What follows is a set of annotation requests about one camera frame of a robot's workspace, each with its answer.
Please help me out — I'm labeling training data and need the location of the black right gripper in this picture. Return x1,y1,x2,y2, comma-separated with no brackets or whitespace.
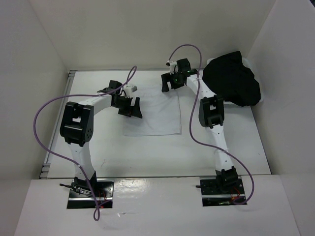
162,70,185,92

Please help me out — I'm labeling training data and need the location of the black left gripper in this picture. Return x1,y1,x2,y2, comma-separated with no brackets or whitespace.
113,96,142,119

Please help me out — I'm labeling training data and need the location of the white skirt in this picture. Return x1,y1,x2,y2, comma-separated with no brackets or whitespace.
124,85,182,137

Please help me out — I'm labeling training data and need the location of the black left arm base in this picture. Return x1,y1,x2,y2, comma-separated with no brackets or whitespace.
60,179,114,209

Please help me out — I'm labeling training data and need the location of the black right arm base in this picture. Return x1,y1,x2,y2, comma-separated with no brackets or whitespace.
195,177,246,207

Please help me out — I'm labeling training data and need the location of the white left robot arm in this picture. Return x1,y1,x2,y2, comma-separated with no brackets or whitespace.
60,80,142,197

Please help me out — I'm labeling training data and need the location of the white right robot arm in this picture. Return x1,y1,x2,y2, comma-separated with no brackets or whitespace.
161,59,238,193

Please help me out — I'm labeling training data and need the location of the black skirt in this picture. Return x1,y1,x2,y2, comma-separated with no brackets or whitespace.
202,51,261,107

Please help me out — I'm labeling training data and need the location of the white laundry basket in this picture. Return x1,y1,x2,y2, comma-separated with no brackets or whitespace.
206,57,266,106

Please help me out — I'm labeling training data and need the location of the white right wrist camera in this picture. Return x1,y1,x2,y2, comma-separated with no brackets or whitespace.
166,60,177,67

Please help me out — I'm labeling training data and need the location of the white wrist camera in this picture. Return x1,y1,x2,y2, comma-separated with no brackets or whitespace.
166,60,177,67
123,85,138,97

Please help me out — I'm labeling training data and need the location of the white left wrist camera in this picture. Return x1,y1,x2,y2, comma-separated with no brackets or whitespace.
123,85,138,97

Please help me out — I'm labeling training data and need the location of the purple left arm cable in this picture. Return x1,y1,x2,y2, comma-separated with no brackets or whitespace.
34,65,137,221

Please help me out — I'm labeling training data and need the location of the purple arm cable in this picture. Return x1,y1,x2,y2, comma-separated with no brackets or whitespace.
34,65,137,221
167,44,255,205

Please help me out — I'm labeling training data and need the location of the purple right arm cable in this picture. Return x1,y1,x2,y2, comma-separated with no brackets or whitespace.
167,44,255,205

